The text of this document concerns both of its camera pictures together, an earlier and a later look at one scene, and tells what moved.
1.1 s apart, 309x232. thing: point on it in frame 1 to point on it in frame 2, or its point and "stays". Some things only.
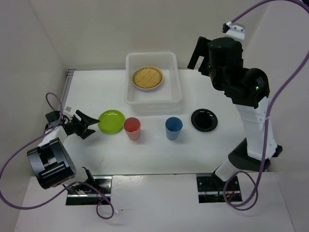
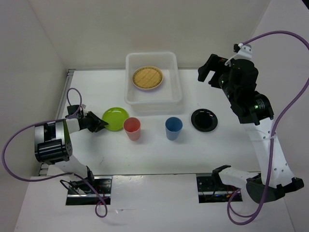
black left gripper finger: x=85 y=133 to x=94 y=127
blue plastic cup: x=173 y=125 stays
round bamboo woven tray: x=147 y=77 stays
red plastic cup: x=132 y=126 stays
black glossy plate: x=204 y=120 stays
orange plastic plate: x=147 y=78 stays
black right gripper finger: x=202 y=50 to x=217 y=62
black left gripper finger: x=86 y=120 to x=94 y=118
